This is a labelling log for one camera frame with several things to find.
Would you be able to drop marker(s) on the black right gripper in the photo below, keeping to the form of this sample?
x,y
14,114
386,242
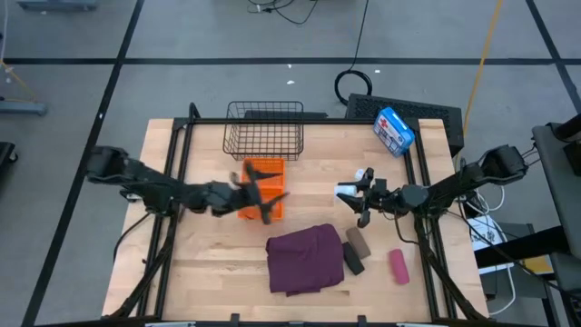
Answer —
x,y
381,200

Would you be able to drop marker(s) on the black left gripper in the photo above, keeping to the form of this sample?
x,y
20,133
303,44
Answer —
x,y
247,195

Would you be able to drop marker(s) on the white packet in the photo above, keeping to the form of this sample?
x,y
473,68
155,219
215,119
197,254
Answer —
x,y
345,191

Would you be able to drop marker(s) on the small white bottle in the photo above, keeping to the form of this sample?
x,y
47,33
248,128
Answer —
x,y
360,174

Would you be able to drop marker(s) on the brown bandage roll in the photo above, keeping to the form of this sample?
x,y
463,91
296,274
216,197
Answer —
x,y
358,243

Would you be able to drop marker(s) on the pink bandage roll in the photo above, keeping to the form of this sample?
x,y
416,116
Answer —
x,y
399,267

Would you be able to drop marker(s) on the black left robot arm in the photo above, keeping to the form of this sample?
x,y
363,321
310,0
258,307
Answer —
x,y
150,181

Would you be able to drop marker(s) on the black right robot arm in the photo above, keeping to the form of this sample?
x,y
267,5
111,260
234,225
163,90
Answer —
x,y
458,181

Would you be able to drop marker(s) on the orange plastic basket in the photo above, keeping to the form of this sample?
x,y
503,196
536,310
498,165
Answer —
x,y
274,186

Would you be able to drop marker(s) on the black rectangular block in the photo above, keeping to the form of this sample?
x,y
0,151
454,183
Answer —
x,y
353,260

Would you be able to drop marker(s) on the blue first aid kit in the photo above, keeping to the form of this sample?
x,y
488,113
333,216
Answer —
x,y
392,131

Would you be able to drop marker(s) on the purple folded cloth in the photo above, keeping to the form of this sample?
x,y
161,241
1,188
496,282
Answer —
x,y
304,259

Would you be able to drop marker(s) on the black perforated computer case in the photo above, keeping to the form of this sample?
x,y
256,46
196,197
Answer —
x,y
431,111

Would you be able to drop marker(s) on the white printed paper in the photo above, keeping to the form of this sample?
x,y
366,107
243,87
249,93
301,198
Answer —
x,y
488,236

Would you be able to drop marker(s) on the black cart beam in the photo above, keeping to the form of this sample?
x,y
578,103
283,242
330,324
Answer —
x,y
522,247

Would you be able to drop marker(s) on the yellow pad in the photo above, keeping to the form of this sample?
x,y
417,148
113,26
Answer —
x,y
540,264

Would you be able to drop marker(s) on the grey cart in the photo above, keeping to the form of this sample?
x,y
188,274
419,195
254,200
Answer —
x,y
556,181

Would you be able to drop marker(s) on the black equipment on cart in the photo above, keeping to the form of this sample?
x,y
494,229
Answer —
x,y
574,159

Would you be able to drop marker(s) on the grey floor base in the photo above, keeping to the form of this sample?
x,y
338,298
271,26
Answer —
x,y
22,108

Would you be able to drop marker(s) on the black aluminium table frame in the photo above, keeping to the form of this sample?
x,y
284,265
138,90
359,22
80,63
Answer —
x,y
340,121

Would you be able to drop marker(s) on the grey floor rail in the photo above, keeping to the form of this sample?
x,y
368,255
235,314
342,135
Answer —
x,y
56,4

